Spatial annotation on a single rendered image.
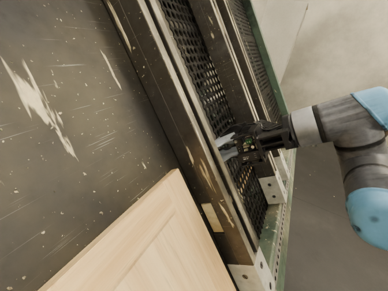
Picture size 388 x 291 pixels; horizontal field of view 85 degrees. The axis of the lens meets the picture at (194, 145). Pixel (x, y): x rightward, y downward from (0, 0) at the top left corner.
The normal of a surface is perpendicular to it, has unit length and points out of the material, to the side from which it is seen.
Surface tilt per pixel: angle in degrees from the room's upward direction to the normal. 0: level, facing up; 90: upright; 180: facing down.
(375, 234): 90
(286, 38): 90
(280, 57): 90
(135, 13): 90
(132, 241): 53
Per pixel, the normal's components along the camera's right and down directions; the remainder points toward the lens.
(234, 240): -0.44, 0.37
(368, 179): -0.52, -0.85
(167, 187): 0.81, -0.24
